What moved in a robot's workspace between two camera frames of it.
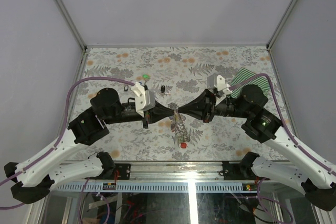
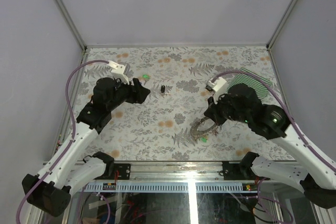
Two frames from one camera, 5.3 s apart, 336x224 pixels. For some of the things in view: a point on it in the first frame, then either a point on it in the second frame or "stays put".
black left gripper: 159,113 to 138,93
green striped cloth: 263,82 stays put
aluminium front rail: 171,177 stays put
